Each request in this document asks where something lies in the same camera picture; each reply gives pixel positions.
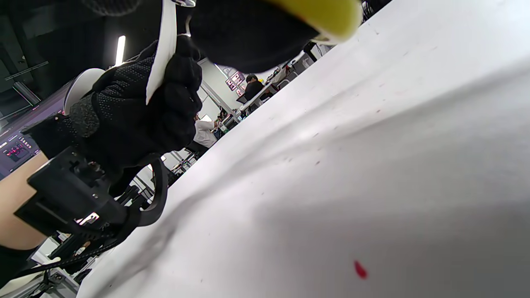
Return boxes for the person's right hand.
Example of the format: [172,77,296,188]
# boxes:
[188,0,323,73]

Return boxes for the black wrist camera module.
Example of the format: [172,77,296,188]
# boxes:
[14,147,168,249]

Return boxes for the ceiling light tube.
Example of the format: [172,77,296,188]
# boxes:
[115,35,126,67]

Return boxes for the person's left hand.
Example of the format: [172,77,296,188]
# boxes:
[23,35,203,170]

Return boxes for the red and yellow handled scissors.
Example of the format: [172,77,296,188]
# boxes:
[265,0,363,44]

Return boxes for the white lined paper red line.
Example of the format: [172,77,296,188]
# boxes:
[146,0,178,105]

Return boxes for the computer monitor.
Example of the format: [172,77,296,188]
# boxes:
[0,81,75,178]

